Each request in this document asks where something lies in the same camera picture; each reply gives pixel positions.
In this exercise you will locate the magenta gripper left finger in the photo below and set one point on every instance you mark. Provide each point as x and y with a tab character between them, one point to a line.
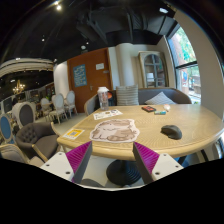
78	159

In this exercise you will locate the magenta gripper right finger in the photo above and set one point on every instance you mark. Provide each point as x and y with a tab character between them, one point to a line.
146	160

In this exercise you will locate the black computer mouse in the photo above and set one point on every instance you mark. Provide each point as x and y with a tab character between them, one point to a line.
172	131

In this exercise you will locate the cat-shaped mouse pad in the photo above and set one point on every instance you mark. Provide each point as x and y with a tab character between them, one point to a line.
115	131

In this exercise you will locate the yellow QR code sticker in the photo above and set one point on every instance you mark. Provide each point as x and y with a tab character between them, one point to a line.
73	133

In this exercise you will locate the round wooden table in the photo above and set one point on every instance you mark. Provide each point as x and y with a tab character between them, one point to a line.
199	126

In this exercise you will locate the small green pink box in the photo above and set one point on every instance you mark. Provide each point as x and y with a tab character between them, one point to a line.
160	113

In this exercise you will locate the black red card case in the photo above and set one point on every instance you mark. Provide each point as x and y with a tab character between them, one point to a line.
148	109

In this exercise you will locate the grey tufted armchair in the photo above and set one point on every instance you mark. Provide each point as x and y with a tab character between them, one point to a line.
38	139

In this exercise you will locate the beige chair near bottle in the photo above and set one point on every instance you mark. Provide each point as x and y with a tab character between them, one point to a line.
91	105

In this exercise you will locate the small pink white object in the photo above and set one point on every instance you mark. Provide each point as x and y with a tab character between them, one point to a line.
167	107

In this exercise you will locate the white printed leaflet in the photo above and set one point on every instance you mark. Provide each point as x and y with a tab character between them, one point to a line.
106	114

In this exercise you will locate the white dining chair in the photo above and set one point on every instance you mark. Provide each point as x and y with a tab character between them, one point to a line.
59	108
70	102

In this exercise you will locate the white dining chair far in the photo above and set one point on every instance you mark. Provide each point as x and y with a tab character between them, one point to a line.
70	102

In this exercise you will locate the white grey cushion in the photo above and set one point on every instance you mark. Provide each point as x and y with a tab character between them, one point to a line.
159	99

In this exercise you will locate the striped cushion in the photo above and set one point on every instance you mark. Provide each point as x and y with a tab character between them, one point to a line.
127	95

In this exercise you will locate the grey backed white chair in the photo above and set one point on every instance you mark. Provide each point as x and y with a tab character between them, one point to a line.
23	113

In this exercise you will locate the clear plastic tumbler bottle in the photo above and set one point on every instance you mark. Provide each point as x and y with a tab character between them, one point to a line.
103	98

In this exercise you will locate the grey curved sofa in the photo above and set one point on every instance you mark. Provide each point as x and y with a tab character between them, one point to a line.
145	94

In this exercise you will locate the blue backed white chair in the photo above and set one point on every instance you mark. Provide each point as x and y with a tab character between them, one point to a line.
5	129

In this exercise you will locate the blue poster on door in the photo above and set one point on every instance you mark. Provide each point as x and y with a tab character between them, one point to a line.
79	73

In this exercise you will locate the orange wooden door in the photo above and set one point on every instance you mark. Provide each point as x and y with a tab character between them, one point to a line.
97	73

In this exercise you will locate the arched wooden mirror cabinet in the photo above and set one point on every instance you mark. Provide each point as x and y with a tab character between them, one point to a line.
154	69

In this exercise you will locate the chandelier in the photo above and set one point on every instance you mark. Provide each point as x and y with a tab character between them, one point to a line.
19	88

